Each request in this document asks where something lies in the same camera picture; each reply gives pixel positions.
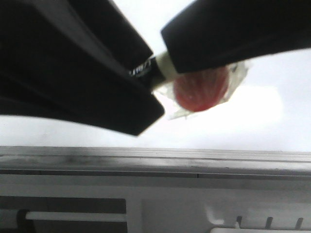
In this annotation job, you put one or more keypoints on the white metal table frame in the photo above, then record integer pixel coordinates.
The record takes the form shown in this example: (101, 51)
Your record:
(111, 204)

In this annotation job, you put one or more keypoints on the red disc taped to marker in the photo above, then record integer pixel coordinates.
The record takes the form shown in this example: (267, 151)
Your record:
(196, 92)

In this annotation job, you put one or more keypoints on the black and white whiteboard marker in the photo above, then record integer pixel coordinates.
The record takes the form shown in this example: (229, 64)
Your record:
(155, 72)

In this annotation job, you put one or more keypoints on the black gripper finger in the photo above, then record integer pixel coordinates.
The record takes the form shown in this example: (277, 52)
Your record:
(214, 33)
(71, 60)

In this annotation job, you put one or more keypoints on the grey aluminium whiteboard frame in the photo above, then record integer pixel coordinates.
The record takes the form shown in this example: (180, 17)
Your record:
(155, 162)

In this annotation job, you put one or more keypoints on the white whiteboard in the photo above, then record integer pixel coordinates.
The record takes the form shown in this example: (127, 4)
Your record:
(270, 110)

